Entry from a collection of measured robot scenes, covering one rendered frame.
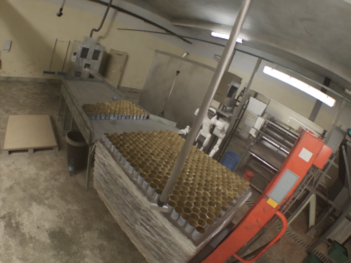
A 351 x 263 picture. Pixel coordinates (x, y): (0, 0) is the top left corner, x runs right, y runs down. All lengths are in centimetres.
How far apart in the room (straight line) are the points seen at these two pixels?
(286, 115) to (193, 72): 244
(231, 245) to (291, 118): 305
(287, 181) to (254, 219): 32
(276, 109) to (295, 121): 49
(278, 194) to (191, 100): 359
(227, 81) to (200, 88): 87
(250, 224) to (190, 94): 364
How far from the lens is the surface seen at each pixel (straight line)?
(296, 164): 98
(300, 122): 385
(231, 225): 185
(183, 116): 442
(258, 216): 112
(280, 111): 388
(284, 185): 102
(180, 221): 121
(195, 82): 430
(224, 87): 360
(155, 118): 296
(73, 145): 283
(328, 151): 99
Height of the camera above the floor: 207
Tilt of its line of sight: 20 degrees down
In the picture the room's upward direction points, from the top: 22 degrees clockwise
